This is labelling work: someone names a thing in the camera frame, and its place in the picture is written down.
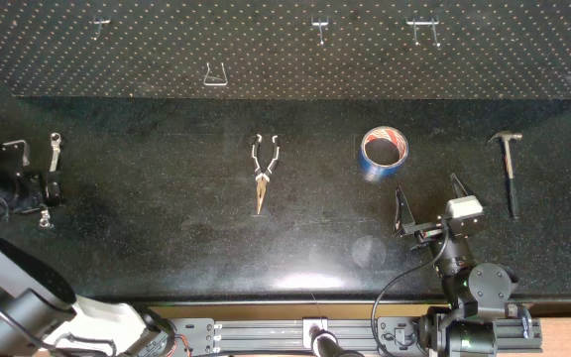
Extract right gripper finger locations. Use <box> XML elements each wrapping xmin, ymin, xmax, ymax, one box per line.
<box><xmin>449</xmin><ymin>172</ymin><xmax>471</xmax><ymax>200</ymax></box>
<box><xmin>393</xmin><ymin>185</ymin><xmax>416</xmax><ymax>236</ymax></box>

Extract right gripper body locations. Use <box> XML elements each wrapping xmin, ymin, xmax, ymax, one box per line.
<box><xmin>397</xmin><ymin>220</ymin><xmax>449</xmax><ymax>251</ymax></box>

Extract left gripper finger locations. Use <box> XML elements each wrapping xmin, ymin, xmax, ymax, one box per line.
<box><xmin>45</xmin><ymin>171</ymin><xmax>64</xmax><ymax>207</ymax></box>

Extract wrench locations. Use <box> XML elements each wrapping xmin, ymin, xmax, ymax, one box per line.
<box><xmin>37</xmin><ymin>131</ymin><xmax>63</xmax><ymax>230</ymax></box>

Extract black and white pliers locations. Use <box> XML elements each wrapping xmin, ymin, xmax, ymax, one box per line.
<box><xmin>250</xmin><ymin>133</ymin><xmax>282</xmax><ymax>216</ymax></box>

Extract black pegboard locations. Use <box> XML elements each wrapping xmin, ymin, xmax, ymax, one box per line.
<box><xmin>0</xmin><ymin>0</ymin><xmax>571</xmax><ymax>102</ymax></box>

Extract roll of blue tape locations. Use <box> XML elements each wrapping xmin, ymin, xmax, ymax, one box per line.
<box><xmin>358</xmin><ymin>125</ymin><xmax>410</xmax><ymax>183</ymax></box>

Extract hammer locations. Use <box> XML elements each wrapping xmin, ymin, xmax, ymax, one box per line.
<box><xmin>487</xmin><ymin>130</ymin><xmax>524</xmax><ymax>220</ymax></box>

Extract metal hook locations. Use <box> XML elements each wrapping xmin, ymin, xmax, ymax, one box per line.
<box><xmin>310</xmin><ymin>17</ymin><xmax>330</xmax><ymax>47</ymax></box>
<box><xmin>91</xmin><ymin>17</ymin><xmax>112</xmax><ymax>41</ymax></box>
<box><xmin>202</xmin><ymin>61</ymin><xmax>229</xmax><ymax>88</ymax></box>
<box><xmin>405</xmin><ymin>17</ymin><xmax>442</xmax><ymax>49</ymax></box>

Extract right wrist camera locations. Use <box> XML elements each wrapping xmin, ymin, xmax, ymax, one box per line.
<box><xmin>444</xmin><ymin>194</ymin><xmax>488</xmax><ymax>237</ymax></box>

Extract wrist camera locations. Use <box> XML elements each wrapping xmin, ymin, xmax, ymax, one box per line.
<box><xmin>444</xmin><ymin>194</ymin><xmax>488</xmax><ymax>237</ymax></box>
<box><xmin>0</xmin><ymin>139</ymin><xmax>32</xmax><ymax>179</ymax></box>

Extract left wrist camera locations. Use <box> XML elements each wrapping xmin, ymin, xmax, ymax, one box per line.
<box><xmin>0</xmin><ymin>139</ymin><xmax>32</xmax><ymax>179</ymax></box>

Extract black cable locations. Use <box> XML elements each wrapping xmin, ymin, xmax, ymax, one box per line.
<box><xmin>370</xmin><ymin>225</ymin><xmax>453</xmax><ymax>357</ymax></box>
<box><xmin>0</xmin><ymin>285</ymin><xmax>49</xmax><ymax>354</ymax></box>

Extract mounting rail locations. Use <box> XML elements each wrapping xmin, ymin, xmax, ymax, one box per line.
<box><xmin>169</xmin><ymin>315</ymin><xmax>544</xmax><ymax>357</ymax></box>

